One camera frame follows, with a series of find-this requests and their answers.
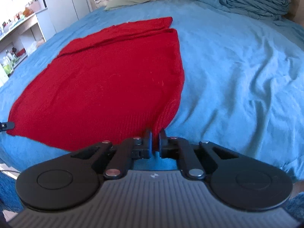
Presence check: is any red knit sweater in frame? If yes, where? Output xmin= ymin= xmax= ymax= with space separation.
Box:
xmin=8 ymin=17 xmax=184 ymax=151

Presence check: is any white shelf desk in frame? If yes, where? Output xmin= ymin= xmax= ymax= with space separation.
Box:
xmin=0 ymin=7 xmax=58 ymax=86

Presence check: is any white grey wardrobe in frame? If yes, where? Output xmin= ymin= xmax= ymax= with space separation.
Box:
xmin=43 ymin=0 xmax=90 ymax=32

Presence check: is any blue bed sheet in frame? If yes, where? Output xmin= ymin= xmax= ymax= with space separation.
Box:
xmin=1 ymin=0 xmax=303 ymax=181

